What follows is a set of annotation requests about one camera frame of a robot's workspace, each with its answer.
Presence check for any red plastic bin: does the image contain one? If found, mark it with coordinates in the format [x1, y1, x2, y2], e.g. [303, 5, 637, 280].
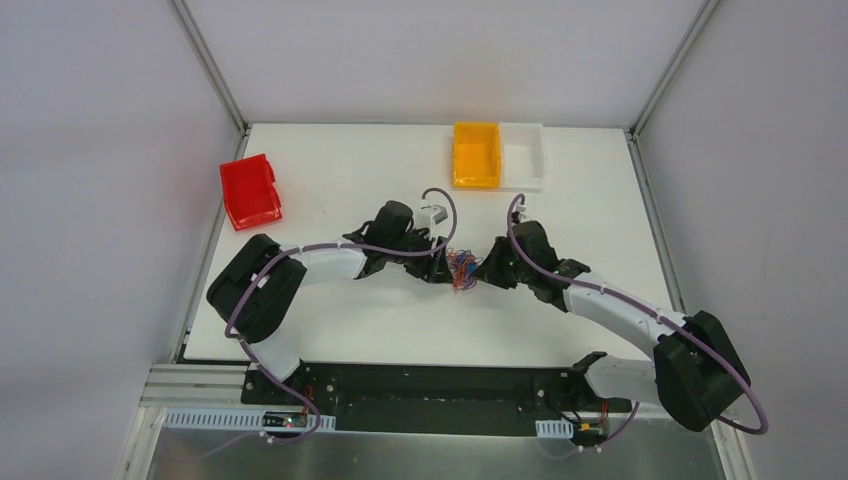
[219, 153, 283, 231]

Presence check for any aluminium frame rail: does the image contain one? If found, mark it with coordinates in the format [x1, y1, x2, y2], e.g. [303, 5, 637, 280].
[140, 364, 247, 408]

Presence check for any coloured wire bundle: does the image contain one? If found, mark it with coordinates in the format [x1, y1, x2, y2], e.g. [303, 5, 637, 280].
[445, 247, 481, 295]

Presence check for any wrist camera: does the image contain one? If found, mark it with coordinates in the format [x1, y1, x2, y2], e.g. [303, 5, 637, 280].
[511, 203, 530, 224]
[414, 205, 448, 238]

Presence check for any orange plastic bin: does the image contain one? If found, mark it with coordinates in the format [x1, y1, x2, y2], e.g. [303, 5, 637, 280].
[452, 122, 502, 189]

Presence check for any left white cable duct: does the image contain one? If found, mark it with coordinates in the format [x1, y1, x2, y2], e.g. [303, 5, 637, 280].
[162, 408, 337, 434]

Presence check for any right white cable duct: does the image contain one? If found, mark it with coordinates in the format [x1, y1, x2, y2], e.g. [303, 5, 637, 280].
[535, 419, 574, 440]

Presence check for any white plastic bin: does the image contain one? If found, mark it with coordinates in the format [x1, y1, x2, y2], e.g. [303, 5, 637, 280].
[498, 123, 548, 192]

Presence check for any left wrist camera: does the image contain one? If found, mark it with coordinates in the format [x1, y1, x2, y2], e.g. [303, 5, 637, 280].
[414, 205, 448, 238]

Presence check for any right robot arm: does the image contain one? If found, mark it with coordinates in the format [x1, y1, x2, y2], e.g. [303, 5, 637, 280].
[472, 221, 751, 431]

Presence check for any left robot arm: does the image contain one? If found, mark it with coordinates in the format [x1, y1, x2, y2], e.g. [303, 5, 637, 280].
[206, 200, 456, 405]

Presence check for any white cable duct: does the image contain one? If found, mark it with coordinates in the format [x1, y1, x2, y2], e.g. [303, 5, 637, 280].
[162, 408, 337, 434]
[535, 419, 574, 440]

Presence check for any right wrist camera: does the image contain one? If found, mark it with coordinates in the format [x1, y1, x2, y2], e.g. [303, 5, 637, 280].
[511, 203, 530, 224]

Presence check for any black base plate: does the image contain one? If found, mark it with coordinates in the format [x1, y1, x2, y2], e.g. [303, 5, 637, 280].
[241, 363, 633, 437]

